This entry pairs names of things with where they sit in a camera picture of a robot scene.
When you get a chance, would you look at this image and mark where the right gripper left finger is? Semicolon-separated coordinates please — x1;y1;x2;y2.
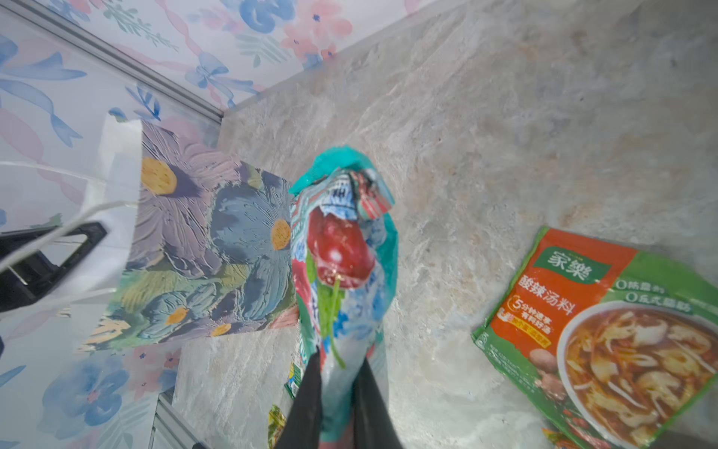
275;352;323;449

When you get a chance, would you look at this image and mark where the yellow chips snack bag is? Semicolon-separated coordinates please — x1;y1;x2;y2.
267;404;286;449

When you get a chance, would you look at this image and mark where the left corner aluminium post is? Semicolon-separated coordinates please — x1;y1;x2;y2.
1;0;224;123

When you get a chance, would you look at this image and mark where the teal pink Fox's candy bag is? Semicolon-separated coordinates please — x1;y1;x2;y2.
290;147;398;448

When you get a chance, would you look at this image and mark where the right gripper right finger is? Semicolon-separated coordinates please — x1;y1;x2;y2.
353;359;403;449

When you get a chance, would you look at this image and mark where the green orange noodle snack packet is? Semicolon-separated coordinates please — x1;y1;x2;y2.
472;226;717;448

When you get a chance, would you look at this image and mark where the floral paper gift bag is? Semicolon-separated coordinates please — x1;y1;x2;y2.
1;117;291;353

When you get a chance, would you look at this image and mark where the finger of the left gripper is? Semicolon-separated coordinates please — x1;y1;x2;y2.
1;222;107;312

